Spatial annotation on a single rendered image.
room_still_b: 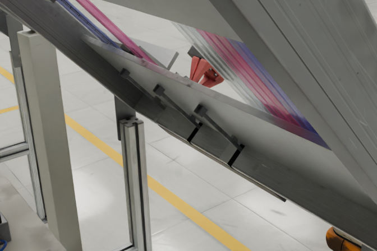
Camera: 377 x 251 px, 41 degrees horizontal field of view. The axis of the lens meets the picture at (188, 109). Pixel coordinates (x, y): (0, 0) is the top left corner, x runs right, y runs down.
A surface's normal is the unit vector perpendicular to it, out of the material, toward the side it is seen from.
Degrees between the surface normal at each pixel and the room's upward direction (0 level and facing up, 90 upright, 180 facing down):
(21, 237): 0
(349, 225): 42
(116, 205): 0
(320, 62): 90
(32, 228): 0
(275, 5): 90
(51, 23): 90
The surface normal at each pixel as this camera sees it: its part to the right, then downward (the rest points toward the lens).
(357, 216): -0.56, -0.51
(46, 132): 0.66, 0.28
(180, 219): -0.03, -0.92
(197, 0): -0.58, 0.80
